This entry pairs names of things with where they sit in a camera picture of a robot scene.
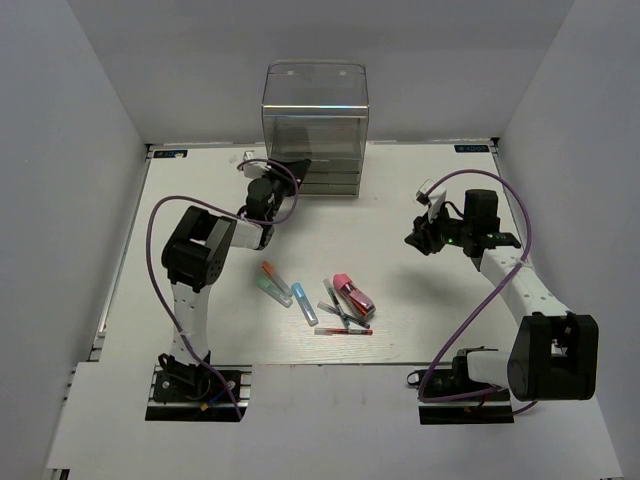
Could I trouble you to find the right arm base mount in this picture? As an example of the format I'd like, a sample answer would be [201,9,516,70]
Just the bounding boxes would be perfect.
[418,366,514,426]

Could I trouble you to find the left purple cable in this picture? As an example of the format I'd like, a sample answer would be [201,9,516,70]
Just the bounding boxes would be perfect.
[151,160,300,420]

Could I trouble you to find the green grey pen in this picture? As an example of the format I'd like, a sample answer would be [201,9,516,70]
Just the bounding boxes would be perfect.
[323,278,349,326]

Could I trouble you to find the purple tipped pen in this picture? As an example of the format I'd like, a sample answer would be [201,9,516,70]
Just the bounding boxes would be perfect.
[317,301,371,329]

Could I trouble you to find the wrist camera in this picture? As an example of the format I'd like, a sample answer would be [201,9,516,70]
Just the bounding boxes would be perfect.
[415,179,447,223]
[237,159,268,180]

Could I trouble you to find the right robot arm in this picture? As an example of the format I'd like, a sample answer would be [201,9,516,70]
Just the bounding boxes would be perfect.
[405,188,599,402]

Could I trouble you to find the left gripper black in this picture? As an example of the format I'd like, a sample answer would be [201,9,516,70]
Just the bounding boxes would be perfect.
[261,158,310,223]

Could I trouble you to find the green capped marker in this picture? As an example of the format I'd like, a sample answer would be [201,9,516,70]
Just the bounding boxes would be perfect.
[256,275,293,308]

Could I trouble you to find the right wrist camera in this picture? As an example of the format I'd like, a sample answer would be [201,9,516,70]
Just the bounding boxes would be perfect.
[415,179,447,223]

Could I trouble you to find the red pen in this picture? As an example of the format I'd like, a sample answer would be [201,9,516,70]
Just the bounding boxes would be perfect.
[314,327,373,336]

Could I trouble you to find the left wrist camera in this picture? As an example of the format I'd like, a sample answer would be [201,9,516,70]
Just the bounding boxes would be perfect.
[237,159,268,180]

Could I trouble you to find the blue capped marker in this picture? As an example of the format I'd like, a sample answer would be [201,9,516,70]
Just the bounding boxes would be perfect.
[291,283,318,327]

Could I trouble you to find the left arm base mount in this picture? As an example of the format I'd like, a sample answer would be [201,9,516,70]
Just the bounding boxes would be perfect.
[145,365,252,423]

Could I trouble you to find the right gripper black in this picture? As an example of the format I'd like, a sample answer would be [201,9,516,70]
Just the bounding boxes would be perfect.
[405,201,474,255]

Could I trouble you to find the orange capped marker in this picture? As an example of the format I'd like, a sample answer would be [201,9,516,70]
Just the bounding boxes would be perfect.
[261,261,293,297]

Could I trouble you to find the clear acrylic drawer organizer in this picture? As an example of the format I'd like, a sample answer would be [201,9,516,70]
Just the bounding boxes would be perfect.
[261,60,370,197]

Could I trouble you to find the pink capped red stapler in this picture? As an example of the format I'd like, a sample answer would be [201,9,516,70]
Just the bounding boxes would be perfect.
[332,273,376,320]

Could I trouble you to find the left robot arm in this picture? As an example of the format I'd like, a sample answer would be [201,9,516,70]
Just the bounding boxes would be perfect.
[158,158,312,399]

